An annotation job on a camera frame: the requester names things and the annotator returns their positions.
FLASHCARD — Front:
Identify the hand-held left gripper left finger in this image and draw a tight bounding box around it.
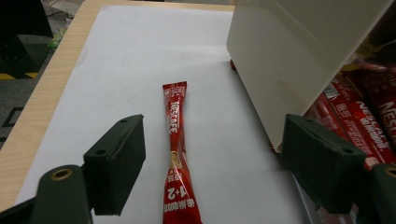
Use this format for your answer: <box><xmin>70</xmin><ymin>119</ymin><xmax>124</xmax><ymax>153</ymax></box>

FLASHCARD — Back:
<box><xmin>82</xmin><ymin>114</ymin><xmax>147</xmax><ymax>217</ymax></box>

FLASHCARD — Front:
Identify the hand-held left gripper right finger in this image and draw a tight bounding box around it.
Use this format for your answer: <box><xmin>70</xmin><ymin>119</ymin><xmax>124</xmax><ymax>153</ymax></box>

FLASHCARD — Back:
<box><xmin>281</xmin><ymin>113</ymin><xmax>367</xmax><ymax>215</ymax></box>

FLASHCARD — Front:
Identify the pile of red coffee sticks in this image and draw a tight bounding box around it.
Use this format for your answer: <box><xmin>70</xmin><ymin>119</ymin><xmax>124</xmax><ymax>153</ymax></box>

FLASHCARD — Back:
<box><xmin>303</xmin><ymin>57</ymin><xmax>396</xmax><ymax>224</ymax></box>

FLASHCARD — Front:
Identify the red coffee stick packet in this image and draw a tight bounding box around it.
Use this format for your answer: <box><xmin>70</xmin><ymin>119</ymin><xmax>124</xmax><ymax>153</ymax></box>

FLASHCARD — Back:
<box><xmin>162</xmin><ymin>80</ymin><xmax>204</xmax><ymax>224</ymax></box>

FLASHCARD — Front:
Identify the white storage box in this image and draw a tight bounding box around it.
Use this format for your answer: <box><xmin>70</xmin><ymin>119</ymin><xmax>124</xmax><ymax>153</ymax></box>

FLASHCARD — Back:
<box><xmin>226</xmin><ymin>0</ymin><xmax>395</xmax><ymax>154</ymax></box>

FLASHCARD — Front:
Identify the white paper sheet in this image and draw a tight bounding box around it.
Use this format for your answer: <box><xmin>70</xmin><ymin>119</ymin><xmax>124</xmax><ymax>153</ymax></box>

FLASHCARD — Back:
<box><xmin>13</xmin><ymin>4</ymin><xmax>312</xmax><ymax>224</ymax></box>

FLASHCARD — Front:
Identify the black equipment case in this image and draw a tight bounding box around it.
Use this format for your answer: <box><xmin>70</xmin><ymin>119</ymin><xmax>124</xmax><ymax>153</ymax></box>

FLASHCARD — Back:
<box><xmin>0</xmin><ymin>0</ymin><xmax>54</xmax><ymax>79</ymax></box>

